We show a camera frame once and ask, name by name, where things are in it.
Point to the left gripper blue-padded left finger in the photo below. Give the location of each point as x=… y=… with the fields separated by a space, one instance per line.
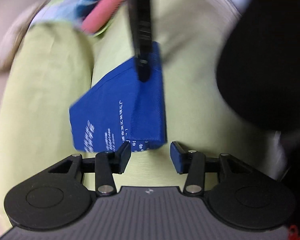
x=107 y=164

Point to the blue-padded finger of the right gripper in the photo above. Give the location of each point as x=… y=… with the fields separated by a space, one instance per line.
x=141 y=29

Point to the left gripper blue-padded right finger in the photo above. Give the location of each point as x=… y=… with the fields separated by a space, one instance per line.
x=191 y=163

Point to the blue non-woven shopping bag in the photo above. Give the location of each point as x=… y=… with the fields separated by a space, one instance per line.
x=121 y=108

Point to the pink ribbed folded towel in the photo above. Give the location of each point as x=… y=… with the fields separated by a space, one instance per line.
x=100 y=15

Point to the patchwork pastel blanket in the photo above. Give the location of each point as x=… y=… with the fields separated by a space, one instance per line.
x=59 y=11

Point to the light green covered sofa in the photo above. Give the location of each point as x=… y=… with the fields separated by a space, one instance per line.
x=57 y=64

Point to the beige cushion on sofa back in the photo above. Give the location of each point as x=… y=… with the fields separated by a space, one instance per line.
x=14 y=36

